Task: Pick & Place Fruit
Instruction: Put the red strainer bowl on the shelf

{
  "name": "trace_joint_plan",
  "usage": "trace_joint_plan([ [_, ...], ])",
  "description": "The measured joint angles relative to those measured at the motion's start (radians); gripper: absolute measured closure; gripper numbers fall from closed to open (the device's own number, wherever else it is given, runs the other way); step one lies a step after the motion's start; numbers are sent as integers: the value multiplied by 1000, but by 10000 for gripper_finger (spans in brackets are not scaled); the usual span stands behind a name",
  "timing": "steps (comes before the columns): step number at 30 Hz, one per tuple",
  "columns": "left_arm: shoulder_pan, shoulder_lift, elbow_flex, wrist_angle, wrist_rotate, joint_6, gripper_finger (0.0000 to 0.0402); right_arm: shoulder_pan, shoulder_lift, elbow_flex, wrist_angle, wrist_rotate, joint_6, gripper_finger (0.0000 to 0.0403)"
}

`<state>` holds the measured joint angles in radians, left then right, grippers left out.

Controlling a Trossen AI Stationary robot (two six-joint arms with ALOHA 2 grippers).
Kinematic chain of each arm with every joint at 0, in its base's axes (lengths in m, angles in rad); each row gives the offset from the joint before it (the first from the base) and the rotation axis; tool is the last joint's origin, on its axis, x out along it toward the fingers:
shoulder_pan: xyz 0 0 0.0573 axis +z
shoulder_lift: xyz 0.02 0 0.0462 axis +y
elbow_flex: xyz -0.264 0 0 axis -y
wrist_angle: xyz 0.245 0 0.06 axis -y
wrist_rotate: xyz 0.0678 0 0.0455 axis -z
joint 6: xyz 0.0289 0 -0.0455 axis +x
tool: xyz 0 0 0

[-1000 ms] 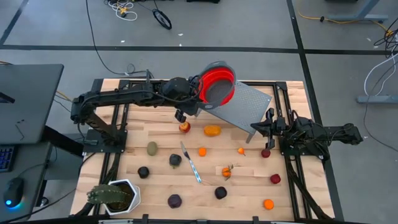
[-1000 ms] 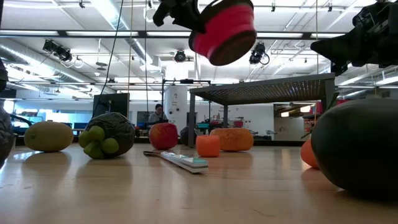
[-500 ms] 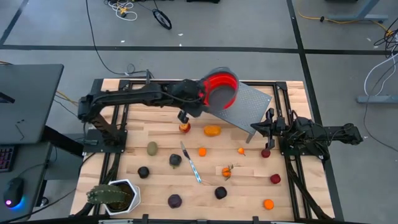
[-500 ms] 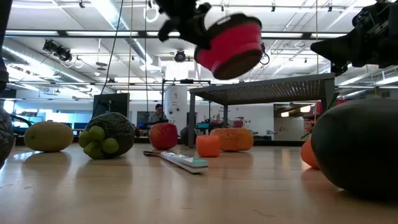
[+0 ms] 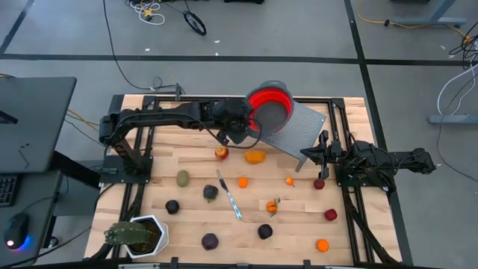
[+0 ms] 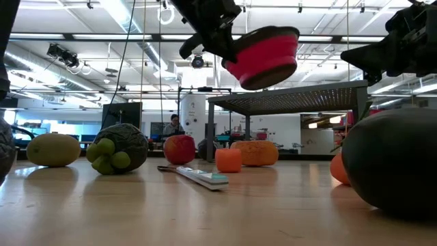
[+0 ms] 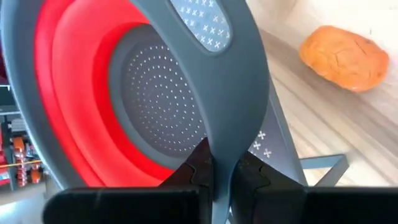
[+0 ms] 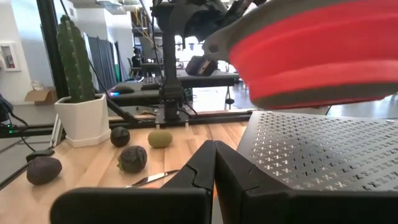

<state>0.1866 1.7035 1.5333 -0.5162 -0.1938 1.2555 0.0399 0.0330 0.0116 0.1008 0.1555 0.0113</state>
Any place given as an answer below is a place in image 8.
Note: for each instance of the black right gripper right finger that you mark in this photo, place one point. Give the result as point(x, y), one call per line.
point(236, 186)

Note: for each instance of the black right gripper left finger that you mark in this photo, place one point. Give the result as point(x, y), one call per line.
point(192, 174)

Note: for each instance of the white teal toothbrush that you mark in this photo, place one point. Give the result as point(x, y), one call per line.
point(152, 178)

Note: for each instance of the green-brown kiwi fruit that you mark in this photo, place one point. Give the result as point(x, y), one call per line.
point(160, 139)

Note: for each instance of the dark wrinkled avocado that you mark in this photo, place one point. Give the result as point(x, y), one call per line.
point(133, 159)

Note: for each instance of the dark round fruit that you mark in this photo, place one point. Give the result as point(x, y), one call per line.
point(120, 137)

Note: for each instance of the grey perforated metal stand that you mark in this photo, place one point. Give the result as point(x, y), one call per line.
point(311, 149)

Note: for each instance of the dark brown wrinkled fruit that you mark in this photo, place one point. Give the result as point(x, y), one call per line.
point(43, 170)

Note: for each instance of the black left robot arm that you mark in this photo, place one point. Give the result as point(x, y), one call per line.
point(169, 62)

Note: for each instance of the black background table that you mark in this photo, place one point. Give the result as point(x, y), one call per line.
point(211, 79)

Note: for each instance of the black keyboard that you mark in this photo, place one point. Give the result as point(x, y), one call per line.
point(151, 84)

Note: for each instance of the black bag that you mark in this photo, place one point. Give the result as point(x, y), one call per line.
point(201, 66)

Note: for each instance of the black computer mouse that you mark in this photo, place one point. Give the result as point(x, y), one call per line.
point(122, 89)

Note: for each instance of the person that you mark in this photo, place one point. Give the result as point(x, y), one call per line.
point(136, 59)

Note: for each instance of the grey partition panels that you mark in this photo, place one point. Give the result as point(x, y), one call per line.
point(101, 62)

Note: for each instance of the red collapsible bowl grey rim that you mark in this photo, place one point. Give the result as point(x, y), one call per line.
point(311, 56)

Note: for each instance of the green cactus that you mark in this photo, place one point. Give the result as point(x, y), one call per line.
point(74, 62)

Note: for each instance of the cardboard box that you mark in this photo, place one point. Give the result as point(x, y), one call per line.
point(40, 96)

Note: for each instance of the black aluminium rig frame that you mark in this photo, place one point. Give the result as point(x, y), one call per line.
point(49, 31)

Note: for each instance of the white wall cabinet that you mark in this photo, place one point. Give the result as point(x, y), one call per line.
point(9, 57)

